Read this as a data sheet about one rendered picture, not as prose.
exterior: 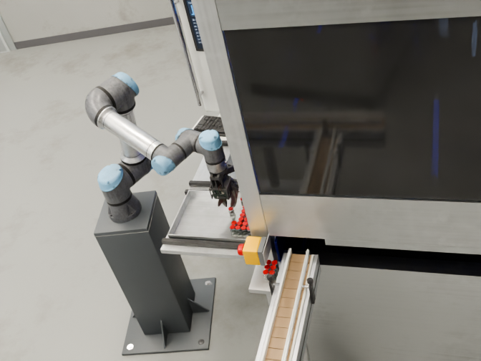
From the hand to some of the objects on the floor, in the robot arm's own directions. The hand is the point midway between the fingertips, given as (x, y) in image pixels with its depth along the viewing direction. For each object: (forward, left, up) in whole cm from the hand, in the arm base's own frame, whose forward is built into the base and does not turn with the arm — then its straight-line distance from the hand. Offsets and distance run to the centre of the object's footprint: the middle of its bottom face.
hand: (230, 203), depth 229 cm
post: (+14, -22, -95) cm, 99 cm away
